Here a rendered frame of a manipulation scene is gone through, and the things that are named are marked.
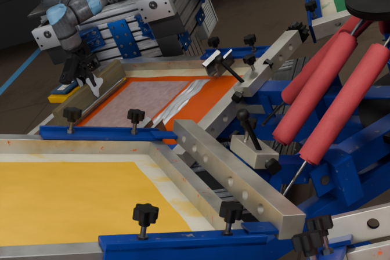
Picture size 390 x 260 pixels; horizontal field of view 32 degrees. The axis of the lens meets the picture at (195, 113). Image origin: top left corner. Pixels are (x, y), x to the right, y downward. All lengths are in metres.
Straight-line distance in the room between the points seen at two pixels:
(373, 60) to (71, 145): 0.72
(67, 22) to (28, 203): 1.18
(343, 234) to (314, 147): 0.33
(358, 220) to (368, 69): 0.42
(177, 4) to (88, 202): 1.40
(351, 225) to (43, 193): 0.62
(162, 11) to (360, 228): 1.59
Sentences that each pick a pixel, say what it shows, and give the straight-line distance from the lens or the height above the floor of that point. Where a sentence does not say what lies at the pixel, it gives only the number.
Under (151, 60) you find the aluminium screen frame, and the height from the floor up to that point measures 0.99.
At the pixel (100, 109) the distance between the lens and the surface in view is 2.55.
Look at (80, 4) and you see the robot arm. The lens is 2.48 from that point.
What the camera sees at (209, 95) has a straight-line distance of 2.29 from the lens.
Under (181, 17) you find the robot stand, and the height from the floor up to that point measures 1.09.
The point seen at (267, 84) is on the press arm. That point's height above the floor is 1.04.
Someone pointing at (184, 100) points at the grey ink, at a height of 0.96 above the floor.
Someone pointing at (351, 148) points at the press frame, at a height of 1.02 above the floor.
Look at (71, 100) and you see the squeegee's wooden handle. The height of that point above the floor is 1.05.
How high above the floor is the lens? 1.92
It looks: 26 degrees down
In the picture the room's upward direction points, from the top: 24 degrees counter-clockwise
